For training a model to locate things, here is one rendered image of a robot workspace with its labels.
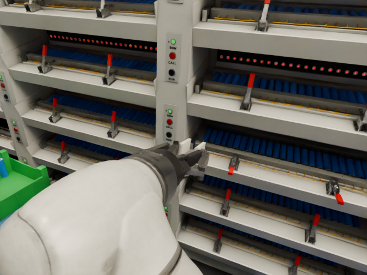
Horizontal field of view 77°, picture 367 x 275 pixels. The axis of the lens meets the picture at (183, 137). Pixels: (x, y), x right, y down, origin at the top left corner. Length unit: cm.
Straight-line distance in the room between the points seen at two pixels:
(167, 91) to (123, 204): 48
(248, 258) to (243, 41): 74
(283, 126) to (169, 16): 40
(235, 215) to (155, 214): 61
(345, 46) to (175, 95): 40
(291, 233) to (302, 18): 61
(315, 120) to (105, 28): 61
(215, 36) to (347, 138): 39
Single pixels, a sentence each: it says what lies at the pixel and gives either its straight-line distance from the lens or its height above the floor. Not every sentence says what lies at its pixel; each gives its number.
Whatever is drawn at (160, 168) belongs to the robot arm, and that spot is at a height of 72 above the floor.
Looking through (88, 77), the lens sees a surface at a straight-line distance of 86.
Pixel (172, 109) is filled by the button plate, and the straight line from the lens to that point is 67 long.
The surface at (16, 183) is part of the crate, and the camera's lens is 91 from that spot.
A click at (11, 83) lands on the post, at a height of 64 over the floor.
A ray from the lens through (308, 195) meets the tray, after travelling 74.
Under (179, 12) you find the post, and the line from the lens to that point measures 63.
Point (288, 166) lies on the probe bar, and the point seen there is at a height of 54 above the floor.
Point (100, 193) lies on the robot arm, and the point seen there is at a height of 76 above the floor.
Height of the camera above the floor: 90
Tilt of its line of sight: 27 degrees down
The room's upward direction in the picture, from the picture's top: 4 degrees clockwise
